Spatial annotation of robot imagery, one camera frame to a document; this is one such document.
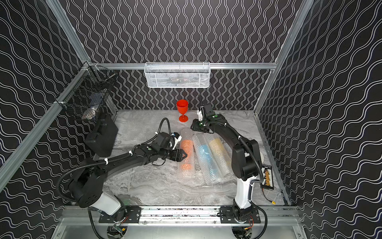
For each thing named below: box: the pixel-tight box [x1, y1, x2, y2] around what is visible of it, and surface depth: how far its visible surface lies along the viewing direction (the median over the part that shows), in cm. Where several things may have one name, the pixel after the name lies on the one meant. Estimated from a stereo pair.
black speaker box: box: [85, 115, 119, 158], surface depth 92 cm
